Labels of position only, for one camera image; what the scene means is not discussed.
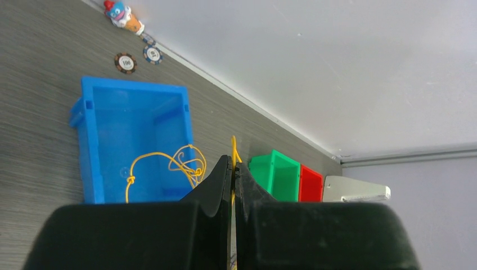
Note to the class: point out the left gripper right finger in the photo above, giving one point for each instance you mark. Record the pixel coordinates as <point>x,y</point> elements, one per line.
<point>274,234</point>

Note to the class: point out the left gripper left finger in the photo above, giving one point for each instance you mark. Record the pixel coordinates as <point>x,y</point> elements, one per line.
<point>192,233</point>

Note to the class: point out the green plastic bin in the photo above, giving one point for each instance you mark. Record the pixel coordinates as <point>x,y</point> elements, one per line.
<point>278,174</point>

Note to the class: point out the red plastic bin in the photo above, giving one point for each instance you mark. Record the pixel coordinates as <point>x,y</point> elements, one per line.
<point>311,185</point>

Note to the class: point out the white metronome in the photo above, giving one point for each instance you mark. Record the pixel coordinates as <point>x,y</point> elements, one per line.
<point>348,190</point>

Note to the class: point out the blue plastic bin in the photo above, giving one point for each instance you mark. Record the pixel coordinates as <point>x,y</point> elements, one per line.
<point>127,132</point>

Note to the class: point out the brown poker chip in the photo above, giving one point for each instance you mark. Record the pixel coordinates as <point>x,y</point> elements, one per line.
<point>125,63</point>

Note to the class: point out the blue poker chip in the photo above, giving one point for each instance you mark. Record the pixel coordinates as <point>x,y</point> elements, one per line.
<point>152,54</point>

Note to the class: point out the small figurine toy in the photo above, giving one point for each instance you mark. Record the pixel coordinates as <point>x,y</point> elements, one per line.
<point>121,16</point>

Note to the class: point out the poker chip by wall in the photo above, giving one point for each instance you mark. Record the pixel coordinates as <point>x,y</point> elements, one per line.
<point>147,39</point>

